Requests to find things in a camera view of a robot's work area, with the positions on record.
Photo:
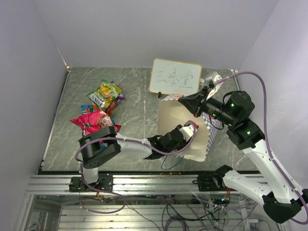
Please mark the aluminium mounting rail frame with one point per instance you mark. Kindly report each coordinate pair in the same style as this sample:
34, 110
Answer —
139, 201

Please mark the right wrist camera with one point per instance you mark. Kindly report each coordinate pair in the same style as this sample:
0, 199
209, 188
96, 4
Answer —
212, 83

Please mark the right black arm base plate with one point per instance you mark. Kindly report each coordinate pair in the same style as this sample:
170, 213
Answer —
208, 183

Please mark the yellow green snack packet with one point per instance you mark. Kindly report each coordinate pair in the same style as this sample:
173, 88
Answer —
105, 94

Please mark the red snack packet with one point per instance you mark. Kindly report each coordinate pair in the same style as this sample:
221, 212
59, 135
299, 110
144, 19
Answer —
93, 122

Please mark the orange snack packet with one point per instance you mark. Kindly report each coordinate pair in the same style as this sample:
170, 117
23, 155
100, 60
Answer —
108, 110

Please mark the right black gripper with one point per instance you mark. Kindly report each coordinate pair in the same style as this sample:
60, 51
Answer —
193, 102

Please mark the brown m&m packet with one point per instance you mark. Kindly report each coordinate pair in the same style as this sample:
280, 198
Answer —
86, 109

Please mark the purple snack packet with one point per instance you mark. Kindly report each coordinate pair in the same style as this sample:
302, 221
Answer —
118, 99

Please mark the small whiteboard on stand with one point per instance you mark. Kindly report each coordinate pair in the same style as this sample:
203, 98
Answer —
169, 76

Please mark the blue checkered paper bag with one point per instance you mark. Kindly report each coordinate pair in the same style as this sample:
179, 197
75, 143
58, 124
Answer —
172, 115

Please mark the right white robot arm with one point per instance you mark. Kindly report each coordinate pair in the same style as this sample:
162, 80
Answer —
282, 198

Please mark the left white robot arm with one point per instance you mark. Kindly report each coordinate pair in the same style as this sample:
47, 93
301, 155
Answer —
99, 147

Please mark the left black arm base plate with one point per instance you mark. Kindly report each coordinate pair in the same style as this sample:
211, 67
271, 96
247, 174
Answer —
104, 182

